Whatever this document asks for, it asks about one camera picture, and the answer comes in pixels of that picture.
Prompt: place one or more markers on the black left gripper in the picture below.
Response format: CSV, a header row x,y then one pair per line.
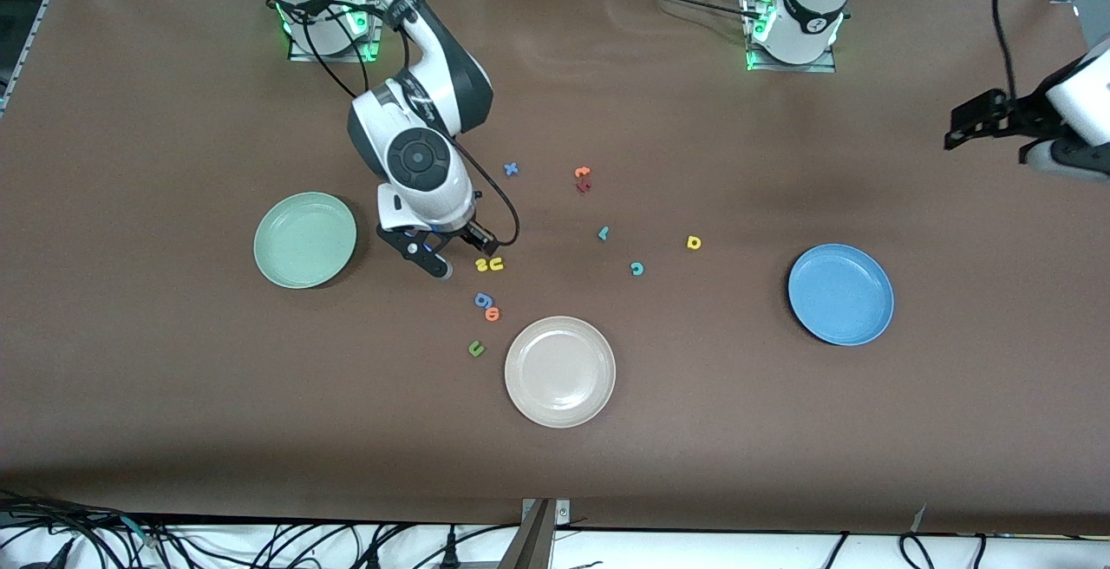
x,y
1026,113

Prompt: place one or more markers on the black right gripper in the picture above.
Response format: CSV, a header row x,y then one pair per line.
x,y
474,235

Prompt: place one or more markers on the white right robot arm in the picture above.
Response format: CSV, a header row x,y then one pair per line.
x,y
416,157

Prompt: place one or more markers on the blue foam letter g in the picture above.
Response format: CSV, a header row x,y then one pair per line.
x,y
483,300

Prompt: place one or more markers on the green foam letter u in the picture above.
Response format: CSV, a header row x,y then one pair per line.
x,y
475,348

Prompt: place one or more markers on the beige plate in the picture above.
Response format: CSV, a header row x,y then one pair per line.
x,y
559,371

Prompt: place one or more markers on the green plate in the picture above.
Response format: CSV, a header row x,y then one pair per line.
x,y
305,240

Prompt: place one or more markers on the blue plate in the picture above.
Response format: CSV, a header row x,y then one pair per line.
x,y
840,295

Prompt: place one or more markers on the black power plug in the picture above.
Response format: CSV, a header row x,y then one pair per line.
x,y
449,552

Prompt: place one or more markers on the brown table cover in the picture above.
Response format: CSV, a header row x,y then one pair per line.
x,y
780,448

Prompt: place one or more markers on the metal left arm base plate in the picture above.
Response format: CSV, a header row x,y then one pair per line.
x,y
793,68

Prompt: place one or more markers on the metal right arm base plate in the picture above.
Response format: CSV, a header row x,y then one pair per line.
x,y
334,57

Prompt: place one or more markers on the aluminium profile post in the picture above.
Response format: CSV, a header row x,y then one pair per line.
x,y
533,543

